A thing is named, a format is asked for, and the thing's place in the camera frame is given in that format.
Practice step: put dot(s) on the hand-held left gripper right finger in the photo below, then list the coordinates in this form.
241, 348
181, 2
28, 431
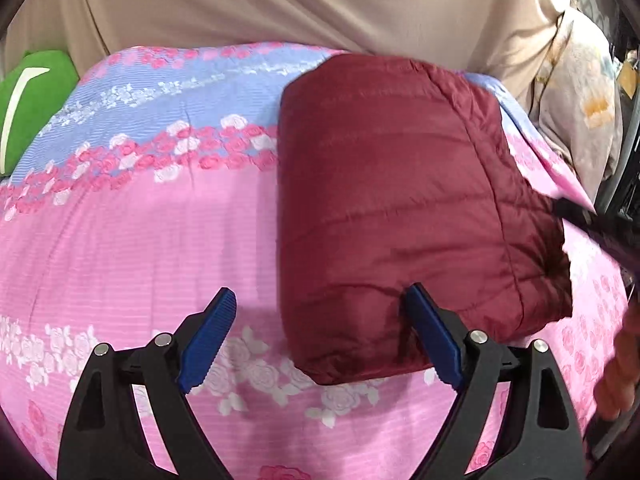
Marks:
430, 330

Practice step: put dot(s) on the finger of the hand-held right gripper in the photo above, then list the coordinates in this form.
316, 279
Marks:
595, 230

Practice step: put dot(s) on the pink blue floral bed sheet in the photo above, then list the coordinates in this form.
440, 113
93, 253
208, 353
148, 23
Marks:
150, 235

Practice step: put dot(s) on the cream floral cloth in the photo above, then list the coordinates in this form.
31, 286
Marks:
580, 110

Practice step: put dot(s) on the person's right hand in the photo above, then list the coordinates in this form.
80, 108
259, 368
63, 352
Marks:
625, 370

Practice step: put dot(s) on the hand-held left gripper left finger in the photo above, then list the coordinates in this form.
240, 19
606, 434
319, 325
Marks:
210, 340

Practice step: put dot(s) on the green plush pillow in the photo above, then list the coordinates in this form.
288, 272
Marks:
50, 90

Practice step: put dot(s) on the maroon puffer jacket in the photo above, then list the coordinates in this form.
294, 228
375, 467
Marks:
390, 185

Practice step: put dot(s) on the beige cloth backdrop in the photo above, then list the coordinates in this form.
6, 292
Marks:
250, 0

